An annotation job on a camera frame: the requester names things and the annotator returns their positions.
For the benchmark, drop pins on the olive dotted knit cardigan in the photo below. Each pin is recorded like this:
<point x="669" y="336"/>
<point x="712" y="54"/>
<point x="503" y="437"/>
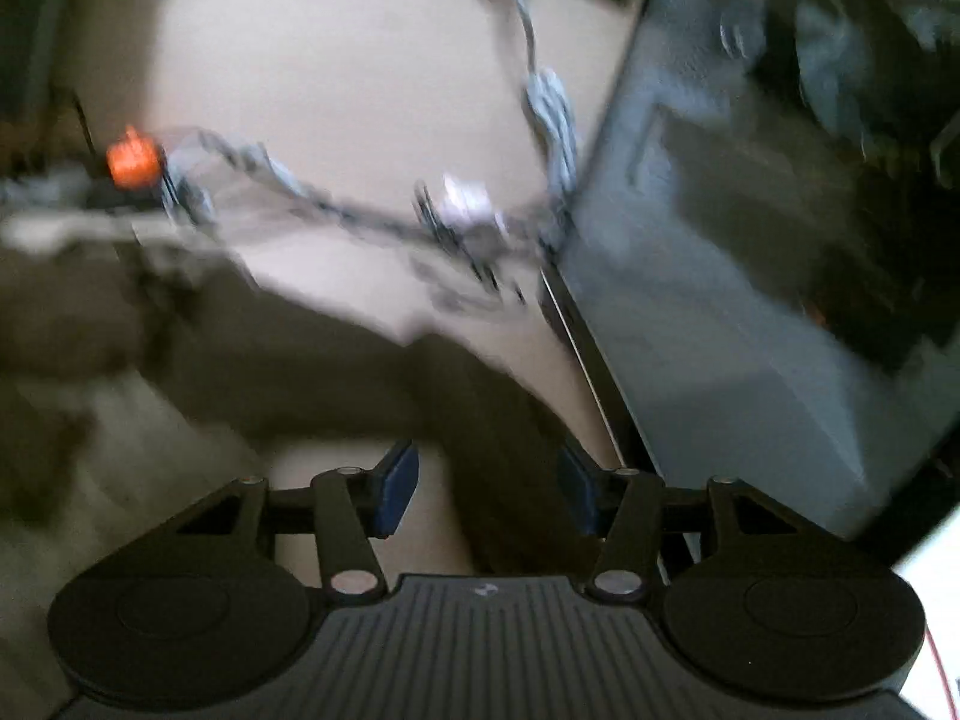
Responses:
<point x="300" y="367"/>

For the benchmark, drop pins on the crumpled white tissue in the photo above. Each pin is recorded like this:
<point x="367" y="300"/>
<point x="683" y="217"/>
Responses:
<point x="461" y="199"/>

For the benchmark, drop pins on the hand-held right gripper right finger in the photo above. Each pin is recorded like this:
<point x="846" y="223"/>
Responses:
<point x="581" y="495"/>

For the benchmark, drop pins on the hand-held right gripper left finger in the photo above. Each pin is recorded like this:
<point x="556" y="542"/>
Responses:
<point x="394" y="491"/>

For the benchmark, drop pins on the white glass-sided computer case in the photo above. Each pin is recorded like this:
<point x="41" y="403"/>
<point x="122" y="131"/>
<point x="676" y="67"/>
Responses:
<point x="712" y="277"/>

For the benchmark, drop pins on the small orange toy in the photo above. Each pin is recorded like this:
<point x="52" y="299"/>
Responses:
<point x="133" y="161"/>

